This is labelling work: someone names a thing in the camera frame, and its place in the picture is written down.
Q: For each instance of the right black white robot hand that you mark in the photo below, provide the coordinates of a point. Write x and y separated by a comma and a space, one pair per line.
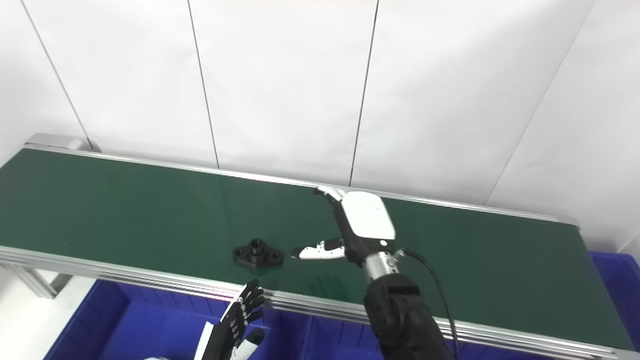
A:
366, 220

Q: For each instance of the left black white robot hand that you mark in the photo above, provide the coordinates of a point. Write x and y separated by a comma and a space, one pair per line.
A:
231, 327

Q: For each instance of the black flange part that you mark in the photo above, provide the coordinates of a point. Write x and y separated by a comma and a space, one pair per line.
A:
258, 254

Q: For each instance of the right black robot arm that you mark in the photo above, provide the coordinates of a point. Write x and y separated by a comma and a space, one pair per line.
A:
400, 315

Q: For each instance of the blue plastic bin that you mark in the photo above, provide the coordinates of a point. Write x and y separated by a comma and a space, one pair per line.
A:
145, 325
622, 285
340, 342

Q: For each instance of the green conveyor belt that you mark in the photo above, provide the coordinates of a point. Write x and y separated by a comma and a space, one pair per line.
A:
150, 210

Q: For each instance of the aluminium conveyor support leg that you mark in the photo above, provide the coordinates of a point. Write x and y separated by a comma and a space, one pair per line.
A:
35, 281

